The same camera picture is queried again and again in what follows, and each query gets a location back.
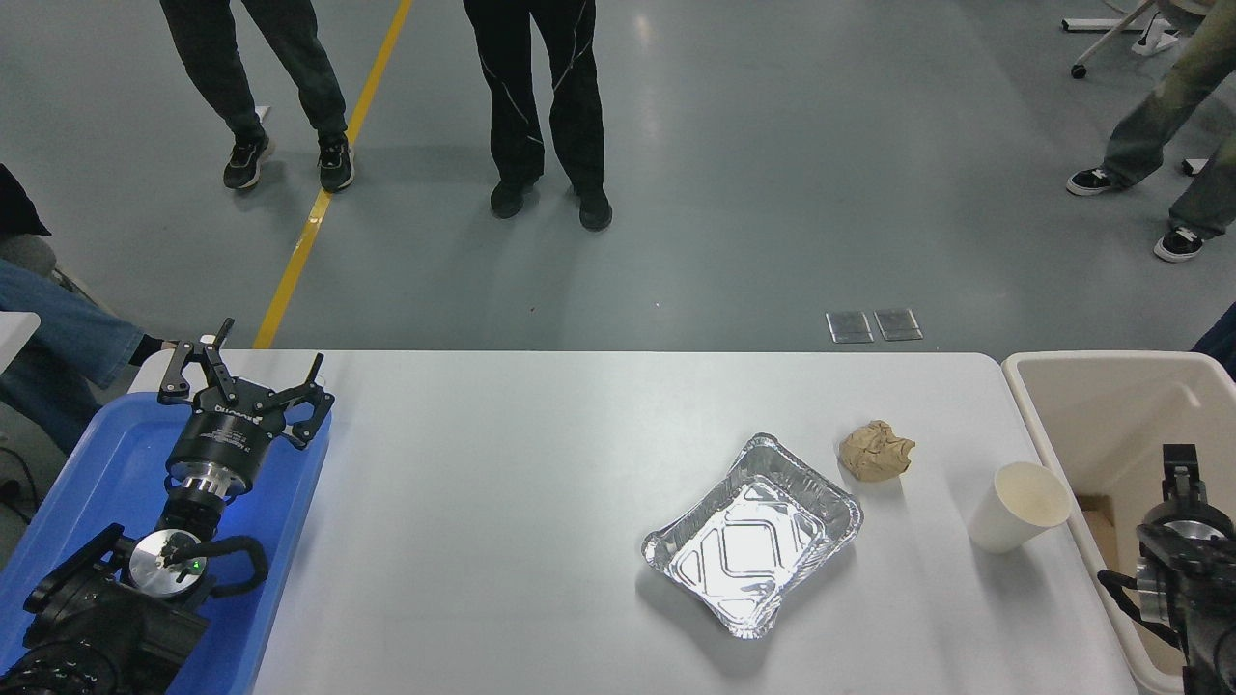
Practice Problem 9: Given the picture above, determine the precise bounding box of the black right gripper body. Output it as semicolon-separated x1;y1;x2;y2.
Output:
1138;496;1236;530

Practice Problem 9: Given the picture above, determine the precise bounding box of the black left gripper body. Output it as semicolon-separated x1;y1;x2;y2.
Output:
166;381;291;482

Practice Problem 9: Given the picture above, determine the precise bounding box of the white paper cup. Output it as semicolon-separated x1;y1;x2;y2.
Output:
968;461;1073;555

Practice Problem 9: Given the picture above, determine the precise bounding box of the large pale plastic bin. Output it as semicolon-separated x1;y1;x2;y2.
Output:
1001;351;1236;695

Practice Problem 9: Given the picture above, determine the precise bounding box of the blue plastic tray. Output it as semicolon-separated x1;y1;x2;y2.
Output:
0;391;332;695

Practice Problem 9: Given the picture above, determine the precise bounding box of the seated person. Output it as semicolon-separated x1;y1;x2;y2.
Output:
0;164;181;455

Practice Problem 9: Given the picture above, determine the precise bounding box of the small white table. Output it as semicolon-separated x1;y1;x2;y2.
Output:
0;311;42;374

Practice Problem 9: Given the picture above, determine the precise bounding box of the grey chair seat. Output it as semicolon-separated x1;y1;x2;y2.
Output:
0;235;59;283

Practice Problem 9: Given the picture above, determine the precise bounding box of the standing person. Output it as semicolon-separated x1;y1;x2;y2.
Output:
159;0;355;192
1066;0;1236;264
463;0;614;233

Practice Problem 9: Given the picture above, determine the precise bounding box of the crumpled tan paper ball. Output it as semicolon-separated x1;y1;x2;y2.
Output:
837;420;916;483

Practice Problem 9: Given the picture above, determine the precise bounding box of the silver foil tray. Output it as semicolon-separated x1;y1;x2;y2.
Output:
641;432;863;640

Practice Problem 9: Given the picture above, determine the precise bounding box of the white wheeled stand base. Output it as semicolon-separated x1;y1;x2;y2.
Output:
1062;0;1208;80

